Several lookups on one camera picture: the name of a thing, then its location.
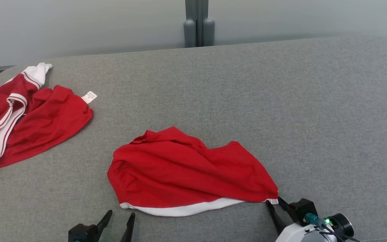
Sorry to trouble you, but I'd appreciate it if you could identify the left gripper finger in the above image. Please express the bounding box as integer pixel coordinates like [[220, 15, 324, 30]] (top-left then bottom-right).
[[120, 212, 136, 242], [95, 210, 113, 236]]

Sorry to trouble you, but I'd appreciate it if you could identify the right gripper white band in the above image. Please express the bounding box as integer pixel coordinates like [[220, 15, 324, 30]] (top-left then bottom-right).
[[266, 196, 337, 242]]

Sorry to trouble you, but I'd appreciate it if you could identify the red garment with white hem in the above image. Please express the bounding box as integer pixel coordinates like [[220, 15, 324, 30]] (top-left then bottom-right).
[[107, 126, 280, 217]]

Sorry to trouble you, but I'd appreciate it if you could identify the red garment with white stripes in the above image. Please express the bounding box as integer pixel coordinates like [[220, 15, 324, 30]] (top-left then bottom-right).
[[0, 62, 98, 182]]

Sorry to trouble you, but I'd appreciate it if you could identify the teal right camera plug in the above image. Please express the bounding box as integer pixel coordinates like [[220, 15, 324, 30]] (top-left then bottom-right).
[[304, 213, 328, 230]]

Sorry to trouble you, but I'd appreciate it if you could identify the grey partition frame post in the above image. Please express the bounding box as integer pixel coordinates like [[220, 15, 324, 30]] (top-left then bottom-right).
[[183, 0, 215, 47]]

